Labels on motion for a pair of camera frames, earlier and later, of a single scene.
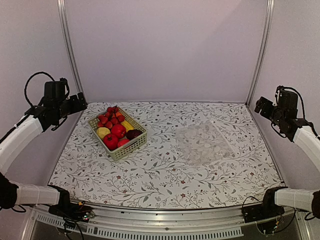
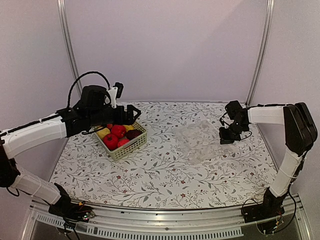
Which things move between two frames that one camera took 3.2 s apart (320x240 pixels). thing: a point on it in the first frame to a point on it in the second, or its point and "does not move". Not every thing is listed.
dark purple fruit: (132, 133) does not move
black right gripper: (260, 104) to (224, 140)
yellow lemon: (127, 126) does not move
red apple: (111, 141) does not move
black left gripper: (76, 106) to (129, 120)
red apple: (122, 141) does not move
